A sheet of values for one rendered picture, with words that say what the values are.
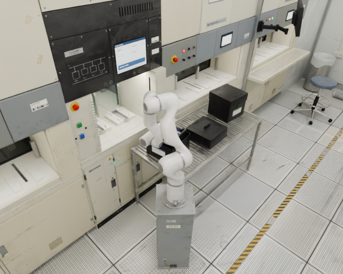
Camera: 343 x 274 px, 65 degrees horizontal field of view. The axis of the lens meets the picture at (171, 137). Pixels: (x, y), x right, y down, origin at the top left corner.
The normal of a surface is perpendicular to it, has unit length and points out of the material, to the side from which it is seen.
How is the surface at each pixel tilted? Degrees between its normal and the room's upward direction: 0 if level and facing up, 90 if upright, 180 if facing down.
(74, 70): 90
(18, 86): 90
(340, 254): 0
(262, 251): 0
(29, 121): 90
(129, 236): 0
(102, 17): 90
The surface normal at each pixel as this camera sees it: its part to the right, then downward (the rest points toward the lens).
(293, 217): 0.02, -0.79
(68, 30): 0.72, 0.43
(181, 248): 0.02, 0.61
